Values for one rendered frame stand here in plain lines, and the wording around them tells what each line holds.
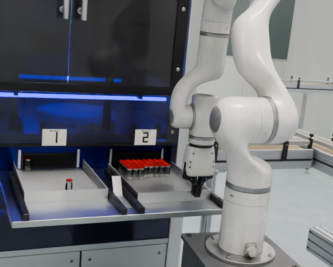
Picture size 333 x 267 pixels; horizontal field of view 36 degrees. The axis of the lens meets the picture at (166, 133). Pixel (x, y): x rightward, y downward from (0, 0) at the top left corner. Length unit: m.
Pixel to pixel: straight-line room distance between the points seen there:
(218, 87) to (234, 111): 6.03
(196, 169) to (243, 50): 0.48
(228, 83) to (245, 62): 6.01
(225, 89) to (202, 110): 5.75
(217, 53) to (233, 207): 0.48
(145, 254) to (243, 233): 0.81
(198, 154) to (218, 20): 0.42
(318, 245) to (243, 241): 1.22
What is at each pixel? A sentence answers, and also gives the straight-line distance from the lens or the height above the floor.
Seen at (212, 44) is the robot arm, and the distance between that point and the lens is 1.57.
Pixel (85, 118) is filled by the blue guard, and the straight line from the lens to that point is 1.86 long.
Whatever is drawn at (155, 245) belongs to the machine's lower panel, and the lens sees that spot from 2.12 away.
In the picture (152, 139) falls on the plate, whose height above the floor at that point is 1.01.
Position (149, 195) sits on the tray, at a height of 0.90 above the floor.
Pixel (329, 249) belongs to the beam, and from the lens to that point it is 2.52.
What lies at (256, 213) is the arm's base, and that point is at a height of 0.99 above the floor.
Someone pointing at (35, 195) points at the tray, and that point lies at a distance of 1.62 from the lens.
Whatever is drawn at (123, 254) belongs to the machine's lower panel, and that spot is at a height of 0.55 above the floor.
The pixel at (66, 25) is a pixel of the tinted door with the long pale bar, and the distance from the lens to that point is 1.81.
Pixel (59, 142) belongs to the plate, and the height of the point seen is 1.00.
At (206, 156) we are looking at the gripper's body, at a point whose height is 1.04.
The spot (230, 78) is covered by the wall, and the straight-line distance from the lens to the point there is 7.36.
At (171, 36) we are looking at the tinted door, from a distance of 1.93.
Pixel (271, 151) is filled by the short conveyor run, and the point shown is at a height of 0.93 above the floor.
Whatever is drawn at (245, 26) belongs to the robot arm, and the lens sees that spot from 1.37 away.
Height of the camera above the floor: 1.45
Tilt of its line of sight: 12 degrees down
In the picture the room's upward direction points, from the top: 5 degrees clockwise
